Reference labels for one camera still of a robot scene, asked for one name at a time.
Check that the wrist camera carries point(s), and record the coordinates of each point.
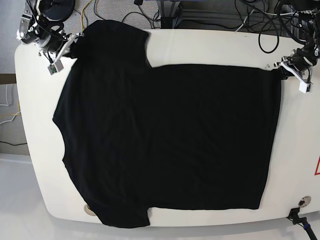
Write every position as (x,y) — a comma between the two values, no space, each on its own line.
(55,67)
(304,87)

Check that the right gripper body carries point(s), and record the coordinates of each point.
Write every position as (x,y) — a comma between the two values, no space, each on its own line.
(49,46)

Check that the metal table grommet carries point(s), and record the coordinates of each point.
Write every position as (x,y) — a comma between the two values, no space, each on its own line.
(305,201)
(88,210)

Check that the red warning sticker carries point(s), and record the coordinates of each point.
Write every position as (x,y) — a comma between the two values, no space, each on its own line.
(317,170)

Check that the metal table grommet left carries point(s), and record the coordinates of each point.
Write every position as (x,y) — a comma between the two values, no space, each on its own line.
(88,210)

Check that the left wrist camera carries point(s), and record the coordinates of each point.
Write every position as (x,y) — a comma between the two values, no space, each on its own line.
(304,87)

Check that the black clamp with cable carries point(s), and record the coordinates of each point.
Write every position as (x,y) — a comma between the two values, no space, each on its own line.
(301,221)

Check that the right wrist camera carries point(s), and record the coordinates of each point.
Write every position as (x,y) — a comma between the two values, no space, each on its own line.
(55,67)

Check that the central aluminium frame column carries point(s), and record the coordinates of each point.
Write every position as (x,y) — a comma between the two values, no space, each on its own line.
(169,11)

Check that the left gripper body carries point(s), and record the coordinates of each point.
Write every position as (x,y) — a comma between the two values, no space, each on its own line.
(303,59)

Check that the black T-shirt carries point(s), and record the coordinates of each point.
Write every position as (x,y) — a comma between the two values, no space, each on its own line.
(183,136)

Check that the metal table grommet right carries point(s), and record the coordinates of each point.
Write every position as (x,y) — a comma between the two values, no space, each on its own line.
(305,201)

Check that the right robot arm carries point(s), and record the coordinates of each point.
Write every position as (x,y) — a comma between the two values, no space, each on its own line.
(42,24)

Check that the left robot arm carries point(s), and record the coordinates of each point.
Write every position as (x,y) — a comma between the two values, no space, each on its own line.
(308,21)

